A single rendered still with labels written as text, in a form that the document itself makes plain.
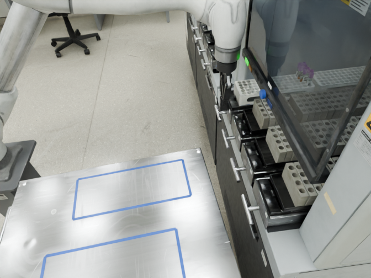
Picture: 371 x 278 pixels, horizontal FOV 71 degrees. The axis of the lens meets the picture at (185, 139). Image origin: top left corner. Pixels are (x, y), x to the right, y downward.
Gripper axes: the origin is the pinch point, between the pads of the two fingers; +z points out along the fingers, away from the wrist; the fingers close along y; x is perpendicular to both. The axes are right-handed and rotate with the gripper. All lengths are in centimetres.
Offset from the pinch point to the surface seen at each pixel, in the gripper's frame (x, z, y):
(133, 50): 58, 81, 217
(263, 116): -9.1, -8.3, -19.7
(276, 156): -8.9, -5.2, -34.9
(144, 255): 33, -2, -58
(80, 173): 53, -1, -29
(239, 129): -2.0, -1.6, -18.0
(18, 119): 160, 82, 109
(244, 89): -7.8, -6.8, -1.3
